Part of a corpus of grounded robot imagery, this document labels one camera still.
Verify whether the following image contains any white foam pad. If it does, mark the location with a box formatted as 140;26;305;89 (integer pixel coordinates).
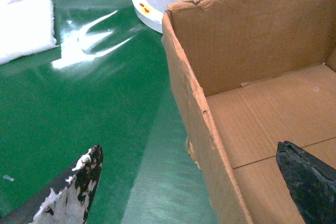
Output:
1;0;57;65

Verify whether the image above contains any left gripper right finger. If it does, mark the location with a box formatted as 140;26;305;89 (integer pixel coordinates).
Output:
276;141;335;223

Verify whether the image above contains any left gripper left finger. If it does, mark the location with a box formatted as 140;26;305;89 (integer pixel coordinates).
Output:
1;145;103;223

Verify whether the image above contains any brown cardboard box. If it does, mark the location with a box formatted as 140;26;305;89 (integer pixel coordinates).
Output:
162;0;335;223

